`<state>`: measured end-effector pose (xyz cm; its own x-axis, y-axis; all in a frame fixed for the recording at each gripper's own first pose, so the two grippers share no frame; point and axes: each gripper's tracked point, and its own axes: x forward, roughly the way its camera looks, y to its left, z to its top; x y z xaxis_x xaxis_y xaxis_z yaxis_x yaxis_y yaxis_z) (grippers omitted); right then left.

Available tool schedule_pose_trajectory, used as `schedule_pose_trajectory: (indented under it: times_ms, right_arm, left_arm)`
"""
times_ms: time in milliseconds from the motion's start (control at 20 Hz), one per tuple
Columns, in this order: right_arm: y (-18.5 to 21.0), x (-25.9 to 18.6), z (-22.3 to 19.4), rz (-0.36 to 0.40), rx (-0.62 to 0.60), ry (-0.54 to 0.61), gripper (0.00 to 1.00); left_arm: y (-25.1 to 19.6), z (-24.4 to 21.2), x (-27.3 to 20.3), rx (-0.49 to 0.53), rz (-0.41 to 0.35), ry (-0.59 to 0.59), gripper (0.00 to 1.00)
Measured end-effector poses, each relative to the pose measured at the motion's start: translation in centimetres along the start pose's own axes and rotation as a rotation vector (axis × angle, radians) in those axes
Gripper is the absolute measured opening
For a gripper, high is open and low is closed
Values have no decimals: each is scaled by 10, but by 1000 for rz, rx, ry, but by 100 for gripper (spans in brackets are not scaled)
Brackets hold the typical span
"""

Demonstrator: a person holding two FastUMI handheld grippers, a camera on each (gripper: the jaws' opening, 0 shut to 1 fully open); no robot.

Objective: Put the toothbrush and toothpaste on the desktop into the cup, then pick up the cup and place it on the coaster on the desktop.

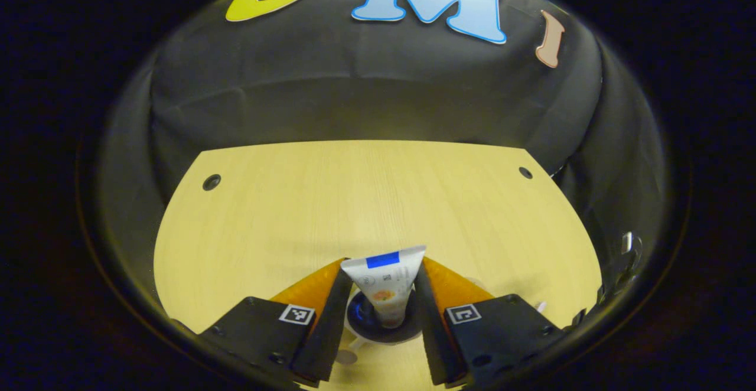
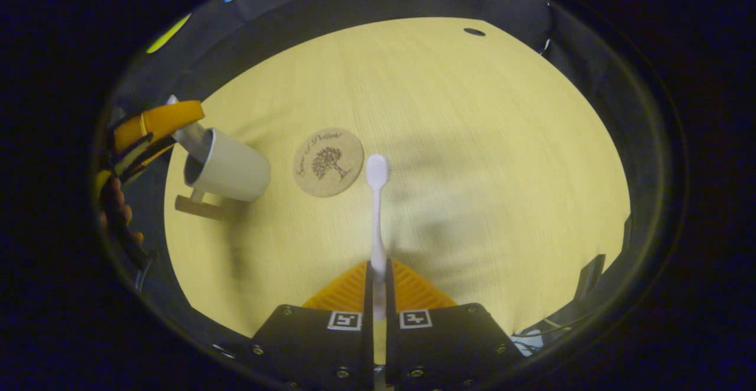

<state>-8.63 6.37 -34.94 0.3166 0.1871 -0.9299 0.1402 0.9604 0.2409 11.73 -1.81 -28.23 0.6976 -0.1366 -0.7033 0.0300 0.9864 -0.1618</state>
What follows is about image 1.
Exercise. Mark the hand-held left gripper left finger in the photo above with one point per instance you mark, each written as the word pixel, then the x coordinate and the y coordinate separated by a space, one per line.
pixel 325 344

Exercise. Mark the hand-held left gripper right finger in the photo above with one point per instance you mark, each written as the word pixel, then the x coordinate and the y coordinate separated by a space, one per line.
pixel 437 344

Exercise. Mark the white cup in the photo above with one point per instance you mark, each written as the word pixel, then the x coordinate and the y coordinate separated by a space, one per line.
pixel 360 323

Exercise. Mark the white toothpaste tube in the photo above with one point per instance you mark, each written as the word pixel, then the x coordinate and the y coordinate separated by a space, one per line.
pixel 387 284

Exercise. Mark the light wooden desktop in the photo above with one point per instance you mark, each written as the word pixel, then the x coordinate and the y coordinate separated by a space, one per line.
pixel 354 202

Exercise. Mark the black backdrop cloth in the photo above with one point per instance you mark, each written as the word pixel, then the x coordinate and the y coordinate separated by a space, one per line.
pixel 354 95

